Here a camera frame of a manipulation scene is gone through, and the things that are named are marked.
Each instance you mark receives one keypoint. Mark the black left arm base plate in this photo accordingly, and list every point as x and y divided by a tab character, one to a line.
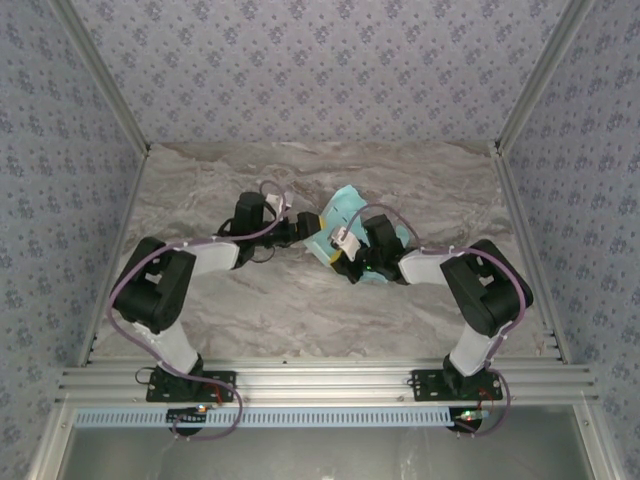
225	386

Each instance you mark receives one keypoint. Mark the aluminium frame post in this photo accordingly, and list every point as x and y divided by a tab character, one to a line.
540	75
105	75

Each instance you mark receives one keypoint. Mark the light blue paper box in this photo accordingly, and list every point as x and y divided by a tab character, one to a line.
340	205

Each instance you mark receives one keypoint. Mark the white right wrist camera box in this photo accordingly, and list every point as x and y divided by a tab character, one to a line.
345	242

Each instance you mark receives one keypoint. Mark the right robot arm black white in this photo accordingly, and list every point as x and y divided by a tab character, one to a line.
490	295

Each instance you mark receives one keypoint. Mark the aluminium mounting rail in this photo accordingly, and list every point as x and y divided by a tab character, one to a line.
320	382

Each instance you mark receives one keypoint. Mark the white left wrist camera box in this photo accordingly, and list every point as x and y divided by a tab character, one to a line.
275	200

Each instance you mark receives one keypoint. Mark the black usb adapter board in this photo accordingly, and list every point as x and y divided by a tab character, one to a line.
467	419
185	416

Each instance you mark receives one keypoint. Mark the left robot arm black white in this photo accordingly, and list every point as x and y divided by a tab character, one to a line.
150	290

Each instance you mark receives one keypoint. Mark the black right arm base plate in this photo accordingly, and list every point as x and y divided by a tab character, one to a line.
425	387

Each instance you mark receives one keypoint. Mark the grey metal panel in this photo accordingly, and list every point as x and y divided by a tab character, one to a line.
320	455

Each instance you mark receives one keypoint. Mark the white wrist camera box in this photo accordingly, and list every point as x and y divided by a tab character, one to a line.
275	200
345	242

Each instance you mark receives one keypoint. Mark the aluminium side rail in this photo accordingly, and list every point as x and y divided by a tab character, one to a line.
130	200
514	200

